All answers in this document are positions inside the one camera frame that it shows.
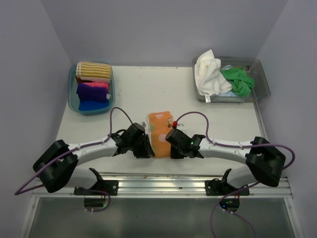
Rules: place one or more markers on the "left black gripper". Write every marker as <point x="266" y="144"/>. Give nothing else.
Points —
<point x="146" y="150"/>

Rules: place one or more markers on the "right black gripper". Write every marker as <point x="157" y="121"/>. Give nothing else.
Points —
<point x="174" y="155"/>

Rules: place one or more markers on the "orange patterned towel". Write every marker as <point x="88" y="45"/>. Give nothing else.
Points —
<point x="160" y="124"/>

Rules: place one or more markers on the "purple towel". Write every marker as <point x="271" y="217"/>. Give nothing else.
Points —
<point x="87" y="93"/>

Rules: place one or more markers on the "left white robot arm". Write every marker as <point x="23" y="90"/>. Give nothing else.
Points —
<point x="58" y="167"/>

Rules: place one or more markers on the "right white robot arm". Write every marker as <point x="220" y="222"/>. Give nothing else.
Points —
<point x="261" y="161"/>

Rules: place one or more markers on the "blue rolled towel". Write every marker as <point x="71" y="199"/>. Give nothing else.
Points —
<point x="92" y="105"/>

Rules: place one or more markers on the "pink rolled towel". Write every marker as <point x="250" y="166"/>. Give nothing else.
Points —
<point x="98" y="84"/>

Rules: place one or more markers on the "white towel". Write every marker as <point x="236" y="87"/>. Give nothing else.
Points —
<point x="208" y="78"/>

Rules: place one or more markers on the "blue-green plastic bin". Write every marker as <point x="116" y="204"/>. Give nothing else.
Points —
<point x="74" y="101"/>

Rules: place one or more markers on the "yellow striped rolled towel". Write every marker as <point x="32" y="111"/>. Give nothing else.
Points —
<point x="93" y="71"/>

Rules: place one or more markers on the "clear grey plastic bin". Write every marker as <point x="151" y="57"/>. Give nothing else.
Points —
<point x="254" y="69"/>

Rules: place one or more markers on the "green towel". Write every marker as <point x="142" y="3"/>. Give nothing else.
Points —
<point x="242" y="83"/>

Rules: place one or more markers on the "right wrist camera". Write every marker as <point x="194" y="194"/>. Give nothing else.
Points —
<point x="175" y="125"/>

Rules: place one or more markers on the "aluminium mounting rail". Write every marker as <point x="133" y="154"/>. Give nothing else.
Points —
<point x="183" y="186"/>

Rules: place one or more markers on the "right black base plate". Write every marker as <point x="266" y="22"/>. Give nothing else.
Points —
<point x="217" y="187"/>

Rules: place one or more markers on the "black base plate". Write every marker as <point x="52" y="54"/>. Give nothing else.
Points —
<point x="108" y="186"/>
<point x="217" y="187"/>

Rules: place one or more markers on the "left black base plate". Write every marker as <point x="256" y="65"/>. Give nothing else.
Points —
<point x="108" y="186"/>

